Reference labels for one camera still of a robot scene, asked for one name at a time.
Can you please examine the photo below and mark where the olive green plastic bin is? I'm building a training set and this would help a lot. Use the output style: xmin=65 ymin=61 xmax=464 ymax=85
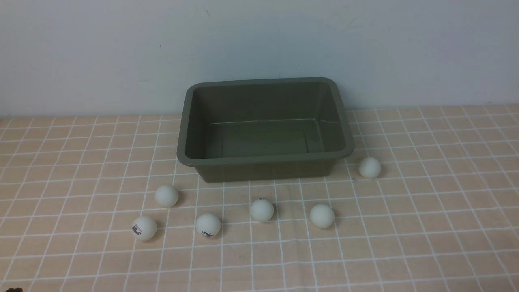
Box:
xmin=177 ymin=77 xmax=355 ymax=183

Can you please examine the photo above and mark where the white ball with dark mark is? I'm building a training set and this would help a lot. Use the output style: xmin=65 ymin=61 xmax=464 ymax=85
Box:
xmin=250 ymin=198 xmax=274 ymax=222

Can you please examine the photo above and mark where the plain white ball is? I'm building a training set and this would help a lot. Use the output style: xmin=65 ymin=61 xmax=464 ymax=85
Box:
xmin=310 ymin=204 xmax=335 ymax=229
xmin=154 ymin=185 xmax=179 ymax=208

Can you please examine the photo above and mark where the white ball with logo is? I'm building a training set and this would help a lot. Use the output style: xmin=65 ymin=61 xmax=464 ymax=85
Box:
xmin=195 ymin=214 xmax=222 ymax=238
xmin=131 ymin=216 xmax=157 ymax=241

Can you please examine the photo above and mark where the checkered peach tablecloth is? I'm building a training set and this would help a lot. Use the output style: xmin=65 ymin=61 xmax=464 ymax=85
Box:
xmin=0 ymin=105 xmax=519 ymax=292

